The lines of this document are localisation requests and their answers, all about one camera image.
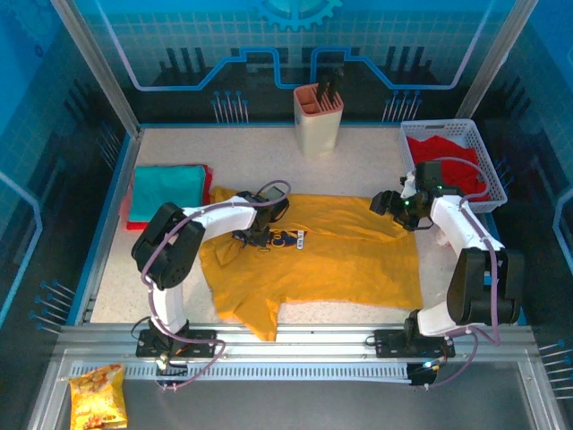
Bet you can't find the yellow t-shirt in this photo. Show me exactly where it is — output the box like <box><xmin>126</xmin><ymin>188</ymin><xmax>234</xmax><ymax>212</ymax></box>
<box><xmin>198</xmin><ymin>185</ymin><xmax>424</xmax><ymax>342</ymax></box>

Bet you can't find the red crumpled t-shirt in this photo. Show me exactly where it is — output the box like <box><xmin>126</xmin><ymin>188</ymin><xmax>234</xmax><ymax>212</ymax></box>
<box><xmin>406</xmin><ymin>135</ymin><xmax>490</xmax><ymax>202</ymax></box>

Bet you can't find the red folded t-shirt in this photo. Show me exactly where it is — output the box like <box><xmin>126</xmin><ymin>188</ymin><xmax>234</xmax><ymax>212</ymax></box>
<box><xmin>120</xmin><ymin>163</ymin><xmax>214</xmax><ymax>232</ymax></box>

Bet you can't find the white perforated plastic basket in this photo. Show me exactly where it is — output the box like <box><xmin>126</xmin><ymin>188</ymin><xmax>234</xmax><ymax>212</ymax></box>
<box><xmin>399</xmin><ymin>118</ymin><xmax>509</xmax><ymax>215</ymax></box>

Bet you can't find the cream knife block pink top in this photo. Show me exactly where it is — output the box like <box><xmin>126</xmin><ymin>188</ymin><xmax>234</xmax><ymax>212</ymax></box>
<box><xmin>293</xmin><ymin>83</ymin><xmax>345</xmax><ymax>157</ymax></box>

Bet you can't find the teal folded t-shirt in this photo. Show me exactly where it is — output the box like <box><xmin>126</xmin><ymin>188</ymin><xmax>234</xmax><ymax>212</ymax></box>
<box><xmin>127</xmin><ymin>164</ymin><xmax>208</xmax><ymax>224</ymax></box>

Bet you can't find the yellow snack bag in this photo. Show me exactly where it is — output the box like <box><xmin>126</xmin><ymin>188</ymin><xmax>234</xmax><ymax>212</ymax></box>
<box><xmin>67</xmin><ymin>363</ymin><xmax>129</xmax><ymax>430</ymax></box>

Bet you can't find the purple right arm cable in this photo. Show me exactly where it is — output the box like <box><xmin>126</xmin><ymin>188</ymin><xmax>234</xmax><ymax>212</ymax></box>
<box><xmin>420</xmin><ymin>156</ymin><xmax>502</xmax><ymax>390</ymax></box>

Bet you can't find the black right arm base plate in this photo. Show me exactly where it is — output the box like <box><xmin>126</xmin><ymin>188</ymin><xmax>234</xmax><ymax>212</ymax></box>
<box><xmin>373</xmin><ymin>328</ymin><xmax>456</xmax><ymax>359</ymax></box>

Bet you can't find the aluminium frame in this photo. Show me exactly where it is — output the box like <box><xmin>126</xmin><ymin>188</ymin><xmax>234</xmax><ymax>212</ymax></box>
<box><xmin>26</xmin><ymin>0</ymin><xmax>565</xmax><ymax>430</ymax></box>

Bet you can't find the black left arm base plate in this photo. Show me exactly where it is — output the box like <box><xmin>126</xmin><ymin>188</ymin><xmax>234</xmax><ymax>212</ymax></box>
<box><xmin>136</xmin><ymin>329</ymin><xmax>216</xmax><ymax>359</ymax></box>

